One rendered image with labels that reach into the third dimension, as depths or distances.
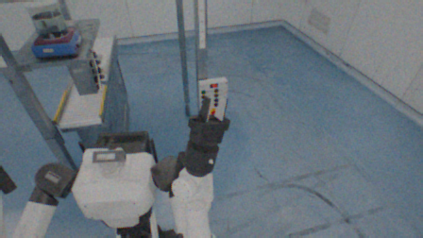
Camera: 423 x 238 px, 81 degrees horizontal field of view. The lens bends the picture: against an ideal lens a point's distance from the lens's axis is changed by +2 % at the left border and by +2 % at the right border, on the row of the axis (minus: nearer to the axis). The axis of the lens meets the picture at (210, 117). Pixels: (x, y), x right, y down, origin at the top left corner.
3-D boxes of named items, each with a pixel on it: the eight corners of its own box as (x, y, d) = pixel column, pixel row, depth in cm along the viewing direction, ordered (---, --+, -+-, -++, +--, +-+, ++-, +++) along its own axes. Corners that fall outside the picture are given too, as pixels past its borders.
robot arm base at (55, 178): (39, 196, 95) (50, 166, 99) (76, 200, 98) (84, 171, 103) (26, 194, 82) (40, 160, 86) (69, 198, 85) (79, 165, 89)
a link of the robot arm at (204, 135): (240, 127, 65) (228, 164, 69) (218, 110, 71) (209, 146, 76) (202, 129, 57) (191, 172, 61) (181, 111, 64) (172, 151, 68)
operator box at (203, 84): (226, 114, 164) (228, 81, 147) (200, 118, 161) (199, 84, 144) (224, 109, 168) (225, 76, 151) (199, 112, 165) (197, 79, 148)
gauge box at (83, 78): (98, 93, 147) (87, 63, 134) (79, 95, 146) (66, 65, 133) (102, 75, 163) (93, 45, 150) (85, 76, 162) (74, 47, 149)
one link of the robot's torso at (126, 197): (103, 178, 123) (77, 125, 99) (172, 174, 124) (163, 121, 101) (83, 240, 101) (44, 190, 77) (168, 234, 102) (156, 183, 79)
